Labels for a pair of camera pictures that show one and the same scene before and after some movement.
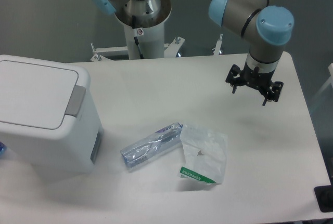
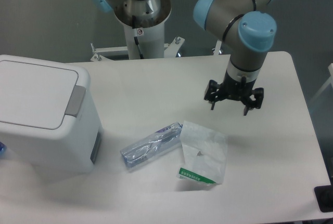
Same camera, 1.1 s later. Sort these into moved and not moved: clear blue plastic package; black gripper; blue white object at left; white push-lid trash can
Moved: black gripper
Not moved: clear blue plastic package; white push-lid trash can; blue white object at left
